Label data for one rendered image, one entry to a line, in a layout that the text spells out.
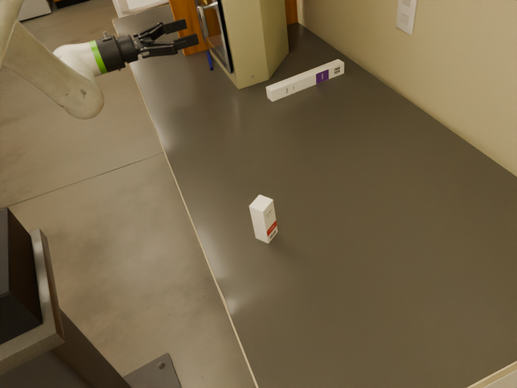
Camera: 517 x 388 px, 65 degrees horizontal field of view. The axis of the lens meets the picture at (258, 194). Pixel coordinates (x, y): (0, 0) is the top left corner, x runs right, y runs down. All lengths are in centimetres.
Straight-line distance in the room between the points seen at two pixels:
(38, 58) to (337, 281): 80
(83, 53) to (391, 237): 93
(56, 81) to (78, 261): 142
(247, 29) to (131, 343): 137
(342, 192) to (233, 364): 103
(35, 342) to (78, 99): 59
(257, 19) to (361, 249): 78
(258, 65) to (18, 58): 69
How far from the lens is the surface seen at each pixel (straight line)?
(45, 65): 109
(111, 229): 244
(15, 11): 82
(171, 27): 138
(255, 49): 135
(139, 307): 204
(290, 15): 180
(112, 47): 127
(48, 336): 91
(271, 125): 119
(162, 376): 183
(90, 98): 117
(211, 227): 92
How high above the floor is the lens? 161
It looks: 44 degrees down
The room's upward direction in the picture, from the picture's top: 10 degrees counter-clockwise
